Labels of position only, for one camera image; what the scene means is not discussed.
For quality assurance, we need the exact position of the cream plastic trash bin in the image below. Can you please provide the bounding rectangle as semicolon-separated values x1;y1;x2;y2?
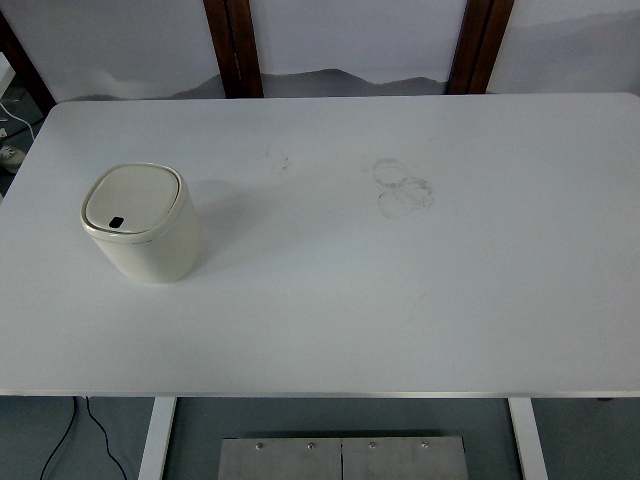
79;162;203;284

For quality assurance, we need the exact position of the white table leg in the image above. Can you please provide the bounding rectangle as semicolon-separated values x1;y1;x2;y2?
137;397;179;480
508;398;550;480

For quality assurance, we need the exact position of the thin white cable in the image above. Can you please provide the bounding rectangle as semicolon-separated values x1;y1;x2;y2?
0;98;37;142

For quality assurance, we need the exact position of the grey metal plate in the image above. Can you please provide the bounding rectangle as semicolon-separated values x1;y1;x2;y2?
341;435;467;480
218;437;344;480

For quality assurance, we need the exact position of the white box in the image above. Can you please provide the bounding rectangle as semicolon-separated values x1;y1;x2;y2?
0;52;16;99

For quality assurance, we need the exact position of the white mountain painting screen panel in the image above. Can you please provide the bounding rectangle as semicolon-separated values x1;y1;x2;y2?
252;0;470;99
1;0;226;102
487;0;640;97

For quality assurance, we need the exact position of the white power plug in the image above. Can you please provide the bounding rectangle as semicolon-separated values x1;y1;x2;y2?
0;143;26;174

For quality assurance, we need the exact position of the thin black cable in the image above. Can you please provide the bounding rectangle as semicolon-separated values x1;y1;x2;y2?
39;397;79;480
84;396;129;480

